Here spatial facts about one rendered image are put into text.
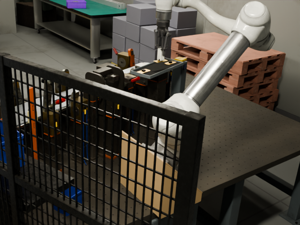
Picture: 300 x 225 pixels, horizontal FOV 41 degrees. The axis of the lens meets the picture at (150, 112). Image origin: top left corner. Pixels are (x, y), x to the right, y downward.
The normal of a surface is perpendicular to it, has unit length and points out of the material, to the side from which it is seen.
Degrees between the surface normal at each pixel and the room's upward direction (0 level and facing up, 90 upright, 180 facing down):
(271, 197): 0
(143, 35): 90
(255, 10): 44
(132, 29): 90
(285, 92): 90
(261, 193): 0
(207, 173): 0
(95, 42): 90
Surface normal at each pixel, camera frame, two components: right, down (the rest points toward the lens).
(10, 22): 0.59, 0.36
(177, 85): -0.57, 0.30
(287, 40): -0.80, 0.20
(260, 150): 0.06, -0.91
